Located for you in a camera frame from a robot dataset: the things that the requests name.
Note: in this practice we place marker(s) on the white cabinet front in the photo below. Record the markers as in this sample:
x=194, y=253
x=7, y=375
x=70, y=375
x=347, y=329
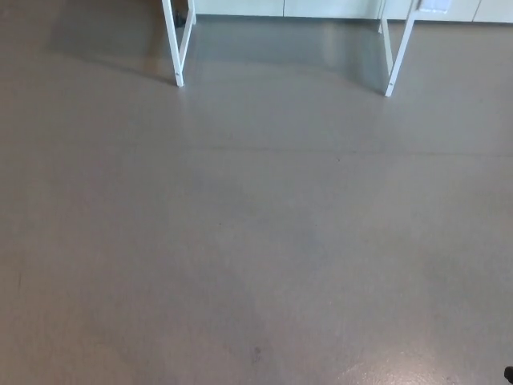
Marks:
x=320, y=7

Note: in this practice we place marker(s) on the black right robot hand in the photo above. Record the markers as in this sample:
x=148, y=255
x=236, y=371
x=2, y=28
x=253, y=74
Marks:
x=510, y=374

